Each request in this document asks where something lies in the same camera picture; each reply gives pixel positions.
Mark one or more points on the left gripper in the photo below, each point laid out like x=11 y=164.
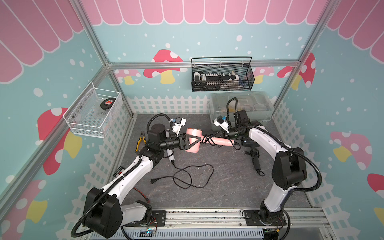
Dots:
x=183 y=142

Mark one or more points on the black magenta hair dryer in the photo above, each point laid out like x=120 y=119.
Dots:
x=254 y=153

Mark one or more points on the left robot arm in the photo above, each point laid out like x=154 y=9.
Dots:
x=104 y=212

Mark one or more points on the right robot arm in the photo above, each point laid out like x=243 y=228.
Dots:
x=289 y=168

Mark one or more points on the green clear-lid storage box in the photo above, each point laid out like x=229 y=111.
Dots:
x=257 y=105

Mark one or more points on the black red tape measure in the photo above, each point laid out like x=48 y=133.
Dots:
x=107 y=104

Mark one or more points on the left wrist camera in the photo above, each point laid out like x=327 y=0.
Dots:
x=176 y=125

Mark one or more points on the yellow handled pliers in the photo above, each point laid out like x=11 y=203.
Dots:
x=142 y=140

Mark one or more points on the black wire mesh basket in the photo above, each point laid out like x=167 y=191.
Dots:
x=240 y=66

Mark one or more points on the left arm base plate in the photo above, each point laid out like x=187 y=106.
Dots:
x=154 y=219

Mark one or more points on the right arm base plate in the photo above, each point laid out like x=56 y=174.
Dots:
x=264 y=218

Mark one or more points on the white wire mesh basket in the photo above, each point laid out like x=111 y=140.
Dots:
x=85 y=116

